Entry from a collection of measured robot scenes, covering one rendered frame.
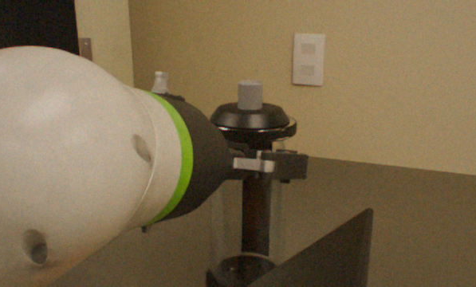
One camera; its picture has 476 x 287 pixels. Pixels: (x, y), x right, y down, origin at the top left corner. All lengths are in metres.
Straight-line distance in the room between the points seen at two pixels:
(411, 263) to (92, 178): 0.60
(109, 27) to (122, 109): 0.67
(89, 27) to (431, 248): 0.64
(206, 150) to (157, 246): 0.45
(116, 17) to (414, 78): 0.62
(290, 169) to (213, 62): 0.79
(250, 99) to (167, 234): 0.33
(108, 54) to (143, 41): 0.43
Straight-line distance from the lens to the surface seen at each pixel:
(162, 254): 0.75
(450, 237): 0.85
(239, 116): 0.53
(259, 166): 0.42
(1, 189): 0.22
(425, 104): 1.14
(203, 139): 0.34
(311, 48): 1.14
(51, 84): 0.23
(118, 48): 0.92
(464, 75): 1.13
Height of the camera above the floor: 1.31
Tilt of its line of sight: 18 degrees down
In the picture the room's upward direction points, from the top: straight up
